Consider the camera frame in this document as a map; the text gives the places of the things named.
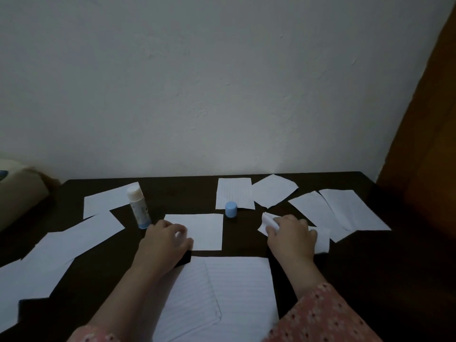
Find person's left hand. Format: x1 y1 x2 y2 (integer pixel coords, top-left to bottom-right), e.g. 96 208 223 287
133 219 194 280

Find person's right hand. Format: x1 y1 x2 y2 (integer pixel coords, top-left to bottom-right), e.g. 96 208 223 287
266 214 318 273

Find white panda print glue stick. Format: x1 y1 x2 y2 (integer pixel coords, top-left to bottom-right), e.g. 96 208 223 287
126 184 152 229

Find white paper sheets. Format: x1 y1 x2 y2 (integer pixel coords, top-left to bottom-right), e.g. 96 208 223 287
0 174 392 333

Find person's left forearm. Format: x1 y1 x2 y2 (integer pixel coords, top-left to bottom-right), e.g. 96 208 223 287
67 263 171 342

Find person's right forearm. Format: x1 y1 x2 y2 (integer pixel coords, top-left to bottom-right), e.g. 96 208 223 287
263 261 384 342

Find beige mattress with whale print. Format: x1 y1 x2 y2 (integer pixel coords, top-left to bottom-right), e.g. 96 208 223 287
0 159 50 232

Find brown wooden furniture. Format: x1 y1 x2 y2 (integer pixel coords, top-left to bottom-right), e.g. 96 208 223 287
376 3 456 239

